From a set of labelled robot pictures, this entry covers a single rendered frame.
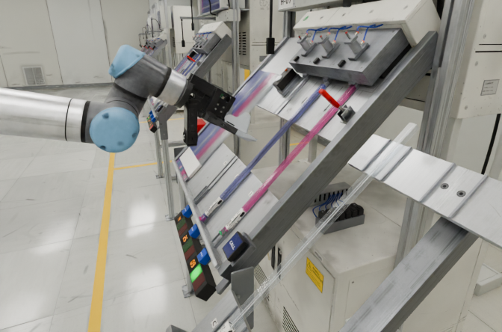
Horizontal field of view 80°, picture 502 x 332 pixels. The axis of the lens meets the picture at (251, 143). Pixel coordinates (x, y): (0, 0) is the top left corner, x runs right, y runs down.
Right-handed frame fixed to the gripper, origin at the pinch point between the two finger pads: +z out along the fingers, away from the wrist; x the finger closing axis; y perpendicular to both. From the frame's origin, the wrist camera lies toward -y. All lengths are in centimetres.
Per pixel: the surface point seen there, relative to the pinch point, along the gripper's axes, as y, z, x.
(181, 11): 89, 17, 449
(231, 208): -18.3, 4.1, -5.9
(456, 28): 42, 19, -25
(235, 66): 27, 29, 120
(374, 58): 29.8, 10.5, -16.8
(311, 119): 12.2, 11.9, -5.8
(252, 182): -10.1, 6.2, -4.8
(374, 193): 2, 67, 9
